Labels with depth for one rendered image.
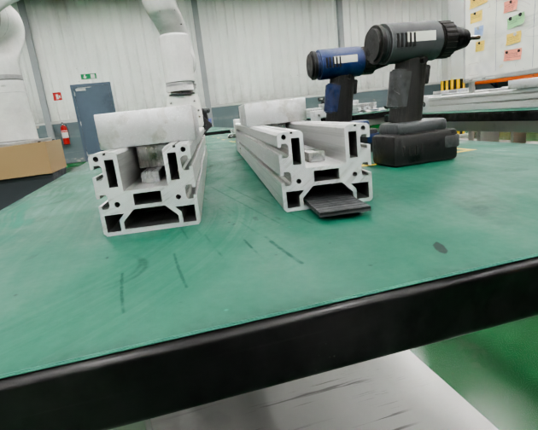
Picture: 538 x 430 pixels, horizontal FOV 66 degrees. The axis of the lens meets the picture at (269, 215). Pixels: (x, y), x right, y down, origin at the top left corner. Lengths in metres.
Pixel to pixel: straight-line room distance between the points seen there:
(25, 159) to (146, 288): 1.12
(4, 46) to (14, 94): 0.15
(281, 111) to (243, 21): 12.13
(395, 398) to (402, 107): 0.67
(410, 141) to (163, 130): 0.38
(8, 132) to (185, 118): 0.99
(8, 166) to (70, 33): 11.34
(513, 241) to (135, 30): 12.33
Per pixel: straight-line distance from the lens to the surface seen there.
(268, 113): 0.76
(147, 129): 0.51
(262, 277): 0.28
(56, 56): 12.62
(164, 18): 1.32
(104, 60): 12.45
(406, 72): 0.72
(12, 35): 1.55
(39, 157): 1.38
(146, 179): 0.48
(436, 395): 1.10
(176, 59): 1.26
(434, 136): 0.72
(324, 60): 0.89
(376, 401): 1.07
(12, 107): 1.45
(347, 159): 0.46
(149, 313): 0.26
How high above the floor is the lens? 0.89
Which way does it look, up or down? 14 degrees down
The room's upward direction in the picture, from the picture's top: 6 degrees counter-clockwise
